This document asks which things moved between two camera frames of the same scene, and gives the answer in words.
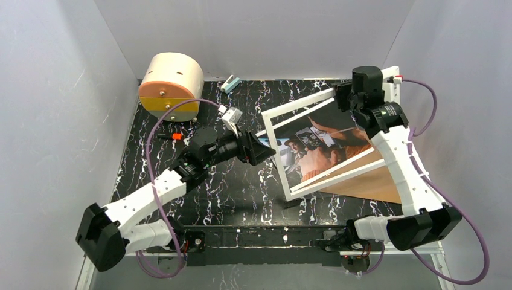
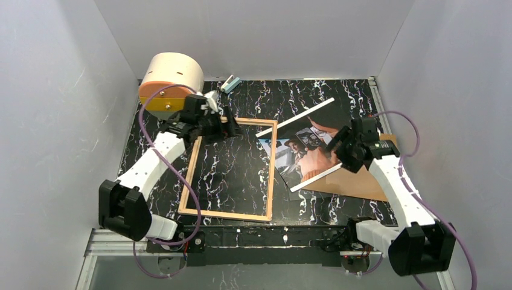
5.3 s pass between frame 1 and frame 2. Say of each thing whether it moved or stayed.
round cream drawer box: stayed
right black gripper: moved
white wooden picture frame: moved
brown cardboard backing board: stayed
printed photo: stayed
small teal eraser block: stayed
